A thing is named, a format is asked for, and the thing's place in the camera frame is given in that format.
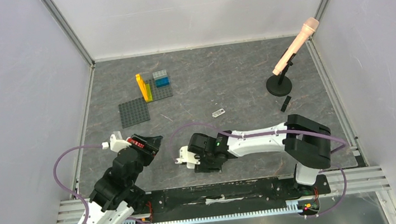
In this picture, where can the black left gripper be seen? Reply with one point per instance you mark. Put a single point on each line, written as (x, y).
(152, 144)

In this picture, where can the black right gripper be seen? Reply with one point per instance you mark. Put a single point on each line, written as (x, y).
(195, 150)

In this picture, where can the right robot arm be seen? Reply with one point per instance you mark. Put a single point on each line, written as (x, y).
(306, 141)

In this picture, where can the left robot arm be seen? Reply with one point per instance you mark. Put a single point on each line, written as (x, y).
(115, 196)

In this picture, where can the red white small device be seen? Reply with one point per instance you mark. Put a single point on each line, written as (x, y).
(136, 141)

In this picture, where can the dark grey brick baseplate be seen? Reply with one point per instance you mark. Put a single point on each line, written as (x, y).
(133, 112)

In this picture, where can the green brick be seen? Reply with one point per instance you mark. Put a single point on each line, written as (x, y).
(149, 92)

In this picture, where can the grey baseplate with bricks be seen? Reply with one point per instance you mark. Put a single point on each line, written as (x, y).
(159, 93)

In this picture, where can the yellow brick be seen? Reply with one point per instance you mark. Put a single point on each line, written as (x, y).
(142, 87)

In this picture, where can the blue brick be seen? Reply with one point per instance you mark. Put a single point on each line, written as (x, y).
(161, 82)

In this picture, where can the grey brick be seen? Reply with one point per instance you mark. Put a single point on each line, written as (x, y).
(159, 74)

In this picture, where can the small black block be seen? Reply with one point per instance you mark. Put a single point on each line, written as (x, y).
(285, 104)

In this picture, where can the black microphone stand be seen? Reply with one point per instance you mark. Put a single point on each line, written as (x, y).
(280, 85)

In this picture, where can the pink toy microphone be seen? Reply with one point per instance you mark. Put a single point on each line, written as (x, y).
(309, 27)

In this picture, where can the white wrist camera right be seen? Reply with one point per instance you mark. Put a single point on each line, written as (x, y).
(187, 158)

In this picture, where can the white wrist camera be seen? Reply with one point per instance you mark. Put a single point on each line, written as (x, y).
(187, 158)
(115, 143)

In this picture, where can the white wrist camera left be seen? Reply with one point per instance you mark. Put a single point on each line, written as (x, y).
(115, 143)

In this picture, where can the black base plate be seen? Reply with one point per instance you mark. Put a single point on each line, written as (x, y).
(221, 199)

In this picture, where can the white cable duct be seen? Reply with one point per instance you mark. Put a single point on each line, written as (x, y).
(290, 208)

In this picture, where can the aluminium frame rail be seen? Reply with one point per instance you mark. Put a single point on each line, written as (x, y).
(63, 23)

